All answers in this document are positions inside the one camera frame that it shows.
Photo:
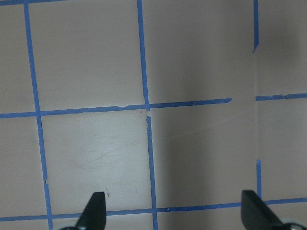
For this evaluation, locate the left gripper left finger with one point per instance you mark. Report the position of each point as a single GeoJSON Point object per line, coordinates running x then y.
{"type": "Point", "coordinates": [93, 216]}

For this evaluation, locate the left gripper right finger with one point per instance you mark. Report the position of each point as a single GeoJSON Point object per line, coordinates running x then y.
{"type": "Point", "coordinates": [256, 215]}

